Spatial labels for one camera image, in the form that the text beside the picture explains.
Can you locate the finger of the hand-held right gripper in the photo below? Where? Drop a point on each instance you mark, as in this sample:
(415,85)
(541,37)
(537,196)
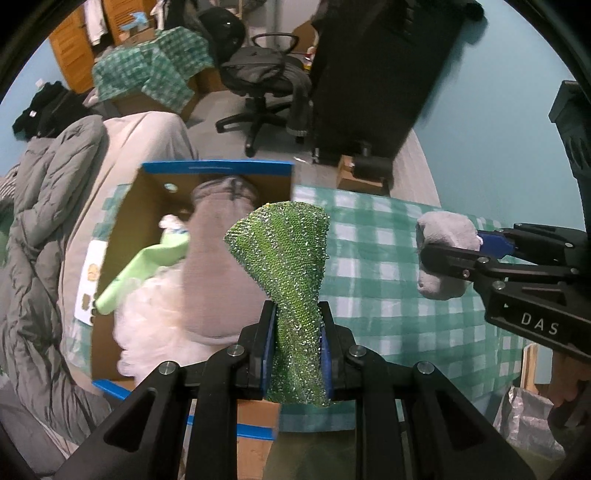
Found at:
(455,262)
(498,243)

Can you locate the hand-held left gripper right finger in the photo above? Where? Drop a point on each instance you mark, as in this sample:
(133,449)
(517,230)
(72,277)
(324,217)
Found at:
(326,360)

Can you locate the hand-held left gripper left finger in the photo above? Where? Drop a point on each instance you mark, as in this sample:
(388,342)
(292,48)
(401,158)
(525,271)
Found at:
(267,350)

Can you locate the light grey soft cloth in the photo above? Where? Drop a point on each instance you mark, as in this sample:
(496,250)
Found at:
(443,230)

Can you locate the taupe fleece pants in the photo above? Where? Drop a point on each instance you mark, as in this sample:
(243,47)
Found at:
(212,286)

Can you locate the green sparkly scouring cloth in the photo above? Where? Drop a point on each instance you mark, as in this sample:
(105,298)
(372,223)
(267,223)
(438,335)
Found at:
(281,258)

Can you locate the light green cloth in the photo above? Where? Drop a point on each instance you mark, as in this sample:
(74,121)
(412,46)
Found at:
(138,272)

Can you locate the white blue printed plastic bag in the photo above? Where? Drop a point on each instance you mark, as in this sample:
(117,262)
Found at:
(171,222)

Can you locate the green checked tablecloth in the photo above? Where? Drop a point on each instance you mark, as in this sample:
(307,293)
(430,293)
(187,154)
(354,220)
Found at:
(392,277)

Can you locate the translucent plastic bag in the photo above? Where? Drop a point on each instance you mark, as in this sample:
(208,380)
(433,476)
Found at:
(526,415)

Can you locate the black round object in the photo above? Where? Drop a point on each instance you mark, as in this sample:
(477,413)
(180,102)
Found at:
(376,164)

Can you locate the small brown cardboard box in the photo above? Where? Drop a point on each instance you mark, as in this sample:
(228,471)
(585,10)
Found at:
(355,180)

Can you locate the black cabinet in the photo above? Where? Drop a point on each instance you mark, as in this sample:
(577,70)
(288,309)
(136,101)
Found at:
(378,83)

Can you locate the grey hanging garment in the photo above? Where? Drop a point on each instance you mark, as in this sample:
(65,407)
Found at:
(300,110)

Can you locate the beige bed sheet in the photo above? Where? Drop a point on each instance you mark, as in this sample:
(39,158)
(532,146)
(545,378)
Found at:
(152,138)

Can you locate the grey quilted jacket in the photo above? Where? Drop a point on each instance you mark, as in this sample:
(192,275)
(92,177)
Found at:
(41,230)

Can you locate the black office chair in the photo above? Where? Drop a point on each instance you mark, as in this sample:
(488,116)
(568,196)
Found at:
(263,74)

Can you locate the large brown cardboard box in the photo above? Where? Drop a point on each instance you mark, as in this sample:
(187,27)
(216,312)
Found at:
(138,104)

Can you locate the green checked cloth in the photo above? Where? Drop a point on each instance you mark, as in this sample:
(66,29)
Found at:
(152,69)

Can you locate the black clothes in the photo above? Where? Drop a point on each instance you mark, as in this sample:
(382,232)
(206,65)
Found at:
(46,110)

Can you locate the cardboard box with blue print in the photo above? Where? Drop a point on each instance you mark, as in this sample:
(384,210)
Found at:
(136,25)

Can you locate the wooden wardrobe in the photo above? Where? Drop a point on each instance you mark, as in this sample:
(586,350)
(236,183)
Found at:
(74,46)

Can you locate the white hanging garment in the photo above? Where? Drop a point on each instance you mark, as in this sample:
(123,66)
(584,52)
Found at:
(97,21)

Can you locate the wooden frame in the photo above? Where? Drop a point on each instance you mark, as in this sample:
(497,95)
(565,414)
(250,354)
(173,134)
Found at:
(528,364)

